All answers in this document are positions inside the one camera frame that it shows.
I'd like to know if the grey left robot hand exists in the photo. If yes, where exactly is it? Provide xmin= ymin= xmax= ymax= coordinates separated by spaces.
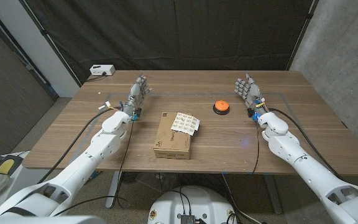
xmin=121 ymin=73 xmax=154 ymax=121

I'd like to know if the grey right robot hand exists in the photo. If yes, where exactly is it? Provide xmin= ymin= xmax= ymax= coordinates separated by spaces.
xmin=234 ymin=73 xmax=269 ymax=121

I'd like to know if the white postage stamp sheet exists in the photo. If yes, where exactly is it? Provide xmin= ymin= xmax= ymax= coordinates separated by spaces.
xmin=170 ymin=112 xmax=201 ymax=136

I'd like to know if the brown cardboard package box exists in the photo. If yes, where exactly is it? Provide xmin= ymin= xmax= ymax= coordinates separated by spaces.
xmin=153 ymin=111 xmax=195 ymax=160

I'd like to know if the orange button with black base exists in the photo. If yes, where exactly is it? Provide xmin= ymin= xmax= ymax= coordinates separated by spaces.
xmin=213 ymin=100 xmax=231 ymax=116

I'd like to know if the white power strip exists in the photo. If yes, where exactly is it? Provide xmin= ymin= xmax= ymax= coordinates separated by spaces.
xmin=89 ymin=64 xmax=116 ymax=77

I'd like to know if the grey tape outline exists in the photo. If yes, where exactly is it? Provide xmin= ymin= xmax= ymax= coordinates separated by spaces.
xmin=70 ymin=91 xmax=304 ymax=162

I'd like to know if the black backdrop curtain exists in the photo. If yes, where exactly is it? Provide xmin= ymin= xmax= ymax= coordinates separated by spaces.
xmin=23 ymin=0 xmax=315 ymax=85

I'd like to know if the black backdrop stand pole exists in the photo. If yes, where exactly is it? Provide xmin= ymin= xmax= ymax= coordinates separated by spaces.
xmin=286 ymin=0 xmax=319 ymax=71
xmin=19 ymin=0 xmax=83 ymax=88

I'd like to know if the black round fan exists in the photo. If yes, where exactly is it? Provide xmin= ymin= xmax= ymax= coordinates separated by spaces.
xmin=121 ymin=170 xmax=140 ymax=185

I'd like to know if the grey table leg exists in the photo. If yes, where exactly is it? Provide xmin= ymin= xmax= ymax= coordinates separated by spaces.
xmin=263 ymin=174 xmax=283 ymax=215
xmin=105 ymin=170 xmax=122 ymax=209

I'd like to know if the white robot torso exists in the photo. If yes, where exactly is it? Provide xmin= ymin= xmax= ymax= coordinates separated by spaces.
xmin=147 ymin=185 xmax=238 ymax=224

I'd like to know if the black and yellow foot pedal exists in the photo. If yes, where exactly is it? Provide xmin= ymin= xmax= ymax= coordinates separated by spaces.
xmin=0 ymin=154 xmax=24 ymax=177

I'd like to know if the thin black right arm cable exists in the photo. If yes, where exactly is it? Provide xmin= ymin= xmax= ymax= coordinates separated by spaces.
xmin=252 ymin=119 xmax=260 ymax=175

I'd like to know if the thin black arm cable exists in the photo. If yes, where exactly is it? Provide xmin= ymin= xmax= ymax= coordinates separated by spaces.
xmin=53 ymin=119 xmax=135 ymax=217
xmin=252 ymin=119 xmax=260 ymax=175

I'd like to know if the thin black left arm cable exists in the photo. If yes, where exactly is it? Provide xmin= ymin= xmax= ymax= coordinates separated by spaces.
xmin=53 ymin=119 xmax=135 ymax=217

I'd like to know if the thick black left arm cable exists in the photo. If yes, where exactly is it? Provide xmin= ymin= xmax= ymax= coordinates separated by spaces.
xmin=37 ymin=106 xmax=115 ymax=184

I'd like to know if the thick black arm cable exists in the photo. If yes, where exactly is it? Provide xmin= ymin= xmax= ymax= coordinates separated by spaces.
xmin=268 ymin=107 xmax=342 ymax=180
xmin=37 ymin=106 xmax=115 ymax=184

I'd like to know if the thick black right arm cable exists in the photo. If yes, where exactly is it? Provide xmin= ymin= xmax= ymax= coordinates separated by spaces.
xmin=268 ymin=107 xmax=342 ymax=180

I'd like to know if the black torso cable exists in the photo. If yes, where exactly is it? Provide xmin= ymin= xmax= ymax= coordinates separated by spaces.
xmin=169 ymin=185 xmax=193 ymax=216

